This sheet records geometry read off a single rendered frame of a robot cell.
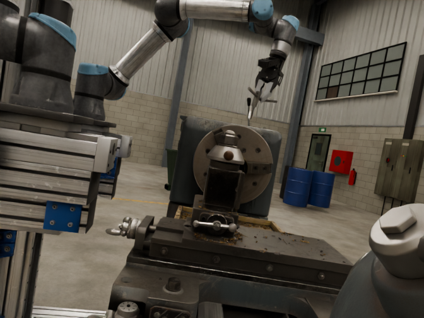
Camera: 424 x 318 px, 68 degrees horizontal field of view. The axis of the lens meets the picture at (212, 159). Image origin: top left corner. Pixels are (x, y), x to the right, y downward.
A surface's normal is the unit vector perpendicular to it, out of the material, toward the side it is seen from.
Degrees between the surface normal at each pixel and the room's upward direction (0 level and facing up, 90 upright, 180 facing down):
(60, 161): 90
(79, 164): 90
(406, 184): 90
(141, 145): 90
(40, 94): 72
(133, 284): 0
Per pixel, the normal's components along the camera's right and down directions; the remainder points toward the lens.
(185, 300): 0.17, -0.98
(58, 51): 0.71, 0.16
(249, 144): 0.03, 0.06
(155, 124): 0.29, 0.11
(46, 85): 0.55, -0.17
